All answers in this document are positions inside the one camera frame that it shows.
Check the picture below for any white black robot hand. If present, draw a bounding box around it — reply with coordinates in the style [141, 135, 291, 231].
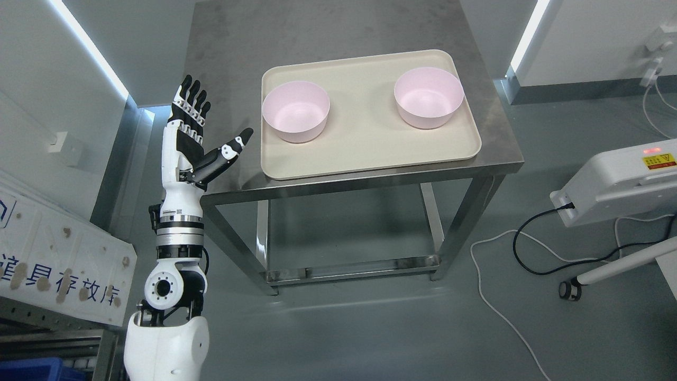
[161, 75, 254, 191]

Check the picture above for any pink bowl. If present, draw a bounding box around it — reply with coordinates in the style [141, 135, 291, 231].
[261, 80, 331, 144]
[394, 67, 466, 130]

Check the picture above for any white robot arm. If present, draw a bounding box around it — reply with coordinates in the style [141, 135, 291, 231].
[124, 182, 210, 380]

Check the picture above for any stainless steel table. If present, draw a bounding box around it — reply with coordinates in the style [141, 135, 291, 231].
[181, 0, 525, 295]

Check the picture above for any white signboard with blue letters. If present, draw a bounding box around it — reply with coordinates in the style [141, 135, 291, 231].
[1, 172, 137, 327]

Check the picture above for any blue bin corner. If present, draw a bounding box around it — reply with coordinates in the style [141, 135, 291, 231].
[1, 357, 86, 380]

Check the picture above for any white stand leg with caster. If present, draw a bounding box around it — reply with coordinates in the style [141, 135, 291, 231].
[559, 237, 676, 301]

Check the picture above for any white machine with warning label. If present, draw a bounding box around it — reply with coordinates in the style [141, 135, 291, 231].
[550, 139, 676, 227]

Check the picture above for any white wall socket box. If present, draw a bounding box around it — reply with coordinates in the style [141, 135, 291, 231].
[48, 132, 84, 167]

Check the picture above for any white cable on floor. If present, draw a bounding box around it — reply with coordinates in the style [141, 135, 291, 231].
[470, 229, 614, 381]

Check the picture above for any black power cable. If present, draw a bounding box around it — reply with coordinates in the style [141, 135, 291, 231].
[513, 203, 677, 276]

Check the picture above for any white wall plug adapter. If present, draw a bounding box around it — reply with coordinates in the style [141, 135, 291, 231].
[639, 24, 676, 88]

